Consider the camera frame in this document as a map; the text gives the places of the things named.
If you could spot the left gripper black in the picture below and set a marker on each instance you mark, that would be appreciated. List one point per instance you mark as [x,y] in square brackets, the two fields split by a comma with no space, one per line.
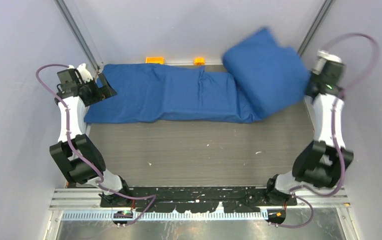
[104,92]

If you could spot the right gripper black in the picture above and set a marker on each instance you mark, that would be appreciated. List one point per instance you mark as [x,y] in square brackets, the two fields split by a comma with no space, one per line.
[313,75]

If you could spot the blue surgical wrap cloth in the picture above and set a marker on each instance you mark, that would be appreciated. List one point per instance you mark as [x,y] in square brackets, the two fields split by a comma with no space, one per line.
[260,79]

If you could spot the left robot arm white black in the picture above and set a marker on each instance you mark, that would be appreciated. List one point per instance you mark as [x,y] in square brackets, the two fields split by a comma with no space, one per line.
[76,156]

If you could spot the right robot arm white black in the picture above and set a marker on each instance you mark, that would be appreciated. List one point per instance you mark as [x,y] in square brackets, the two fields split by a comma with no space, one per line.
[321,166]

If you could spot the yellow toy block large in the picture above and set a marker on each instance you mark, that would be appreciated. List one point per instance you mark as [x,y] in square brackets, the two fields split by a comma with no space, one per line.
[154,60]

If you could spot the small orange toy block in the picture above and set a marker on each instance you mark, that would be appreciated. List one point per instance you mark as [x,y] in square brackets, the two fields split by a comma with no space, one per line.
[199,61]

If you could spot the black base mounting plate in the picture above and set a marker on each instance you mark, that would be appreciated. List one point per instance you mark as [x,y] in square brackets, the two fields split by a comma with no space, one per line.
[198,199]

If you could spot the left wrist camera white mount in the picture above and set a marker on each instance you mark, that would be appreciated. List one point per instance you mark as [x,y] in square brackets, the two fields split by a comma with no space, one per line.
[84,73]

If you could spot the aluminium frame rail right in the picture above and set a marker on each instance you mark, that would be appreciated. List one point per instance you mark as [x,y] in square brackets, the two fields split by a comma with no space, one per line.
[315,25]

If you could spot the aluminium frame post left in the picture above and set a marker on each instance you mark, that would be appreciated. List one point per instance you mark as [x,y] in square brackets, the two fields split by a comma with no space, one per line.
[81,34]

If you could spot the aluminium front rail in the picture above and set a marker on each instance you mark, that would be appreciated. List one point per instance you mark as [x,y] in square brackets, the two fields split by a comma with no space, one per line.
[74,204]

